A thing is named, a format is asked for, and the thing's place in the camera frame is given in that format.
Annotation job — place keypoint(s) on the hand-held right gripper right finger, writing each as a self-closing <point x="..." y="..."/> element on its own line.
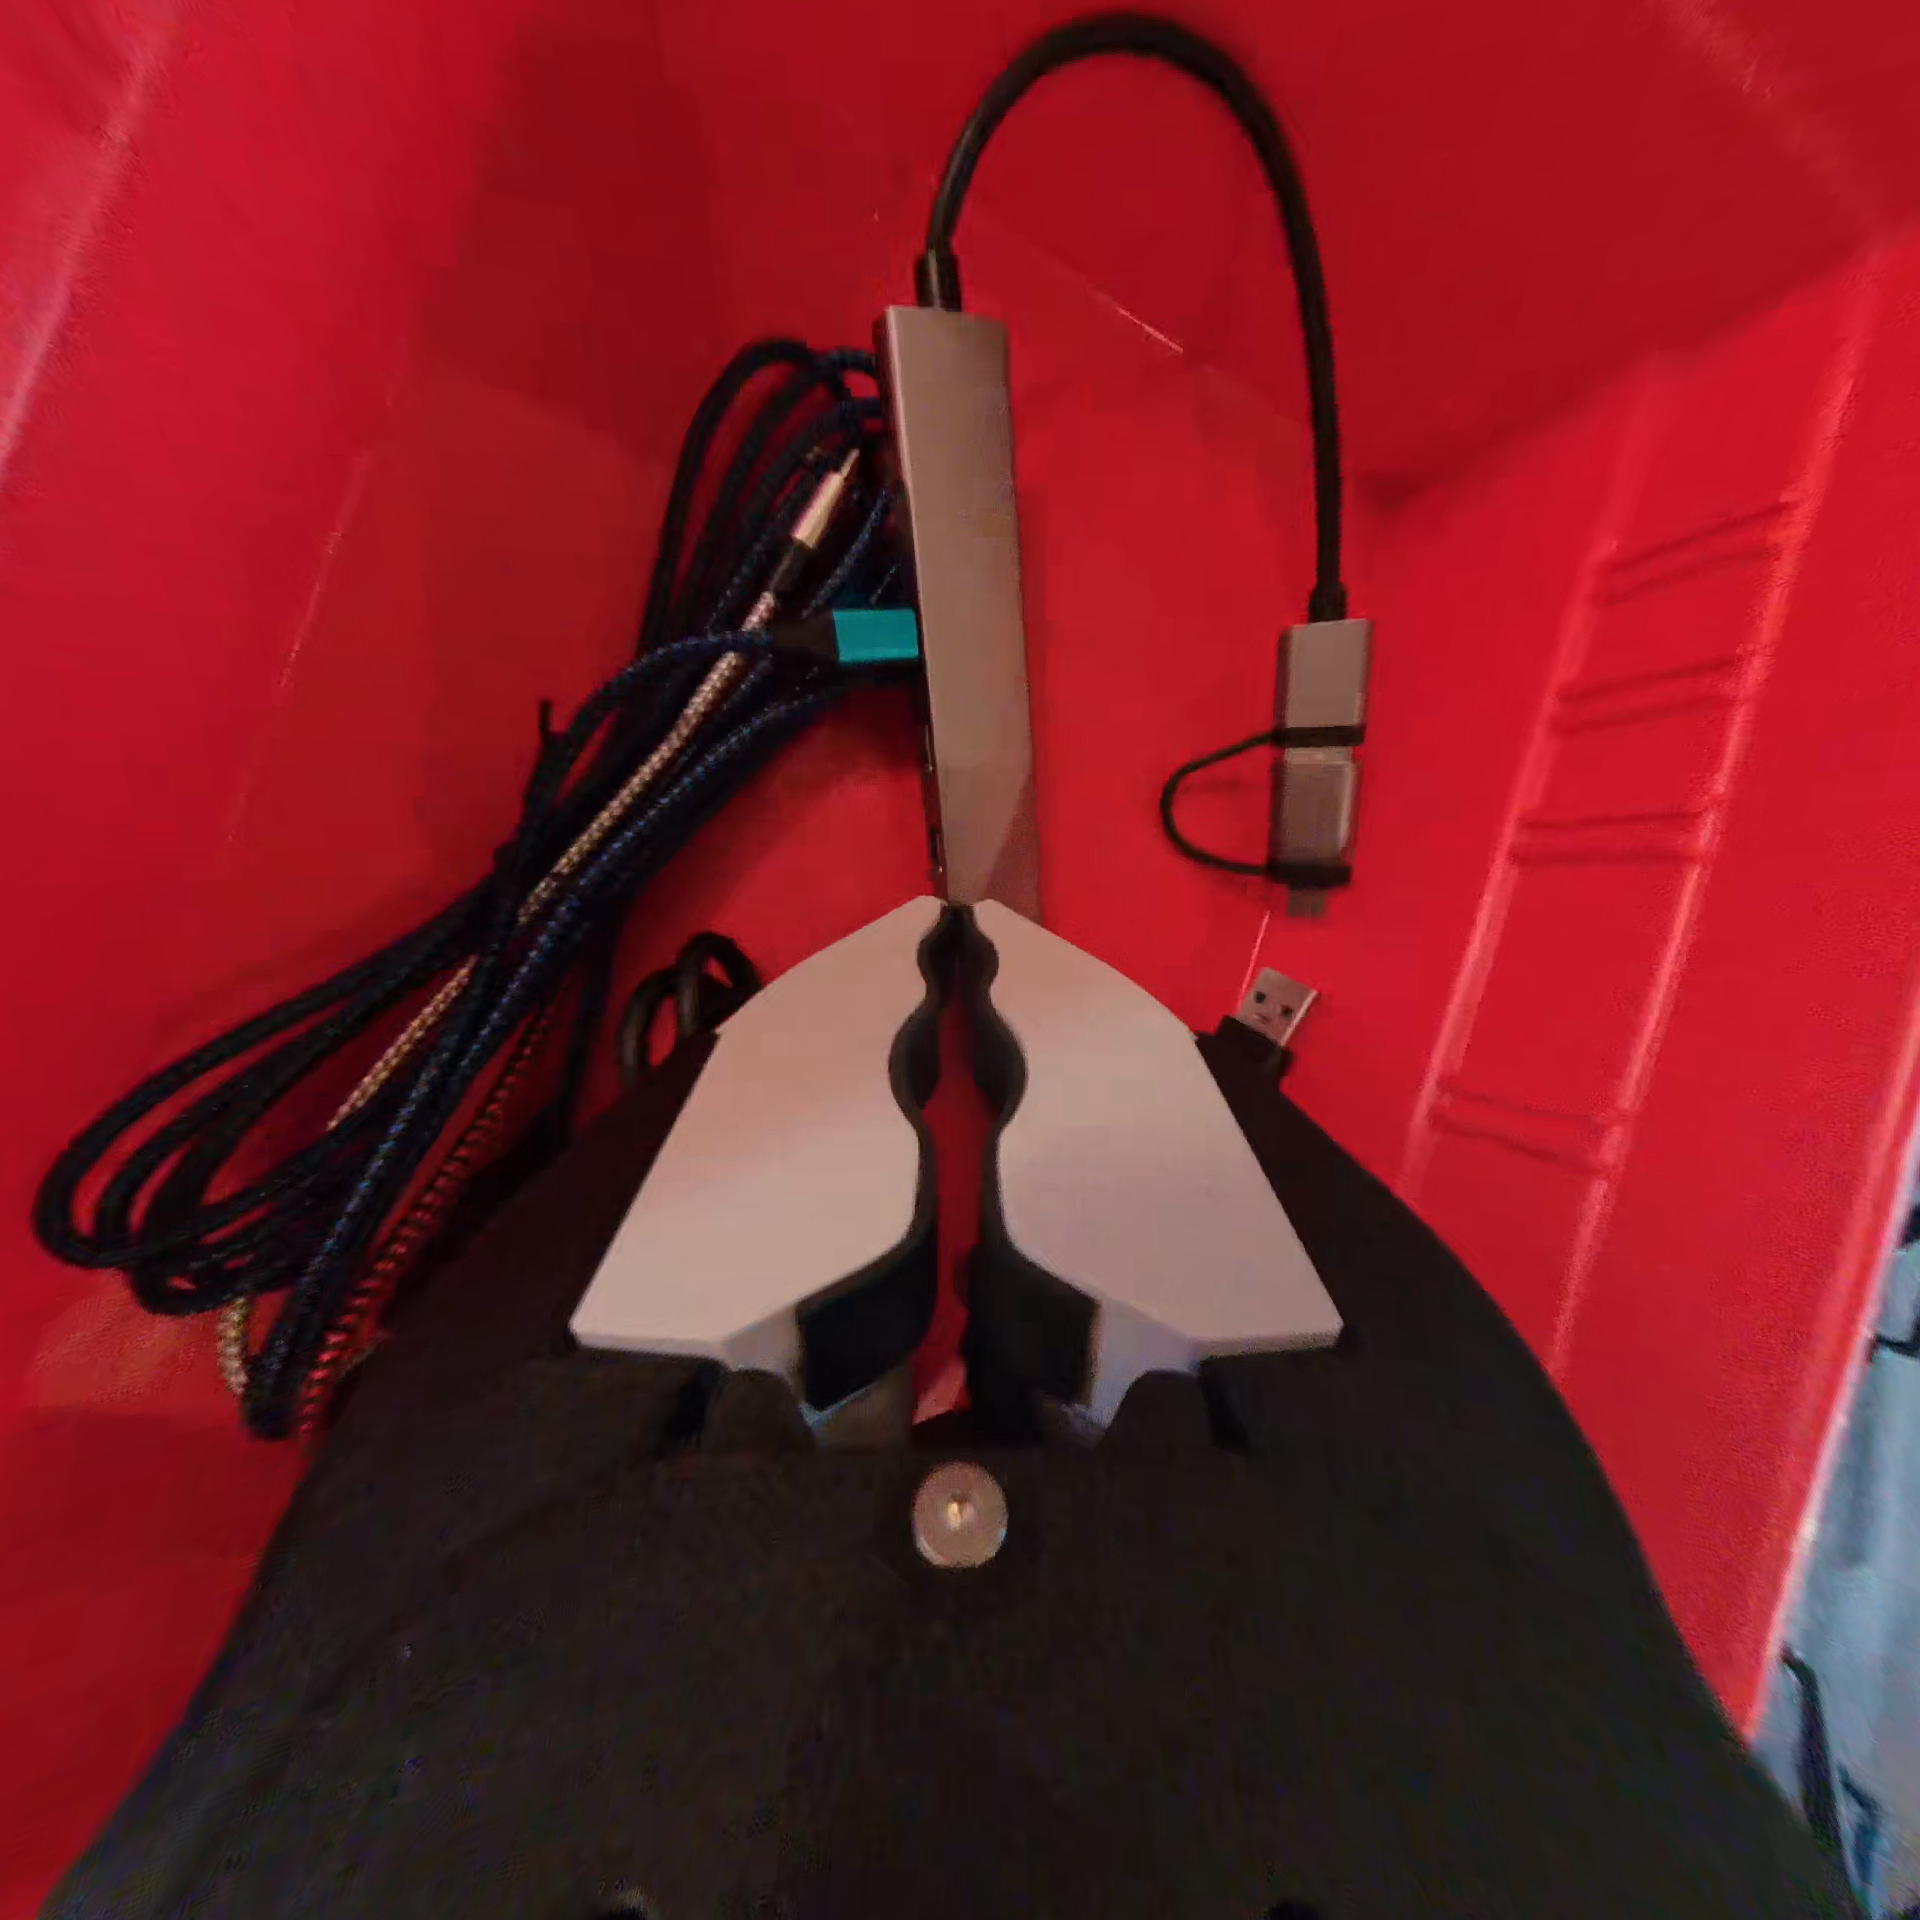
<point x="1143" y="1169"/>

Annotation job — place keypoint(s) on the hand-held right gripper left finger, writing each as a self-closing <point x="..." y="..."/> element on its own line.
<point x="749" y="1169"/>

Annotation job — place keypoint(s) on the red plastic bin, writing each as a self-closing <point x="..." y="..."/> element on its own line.
<point x="298" y="452"/>

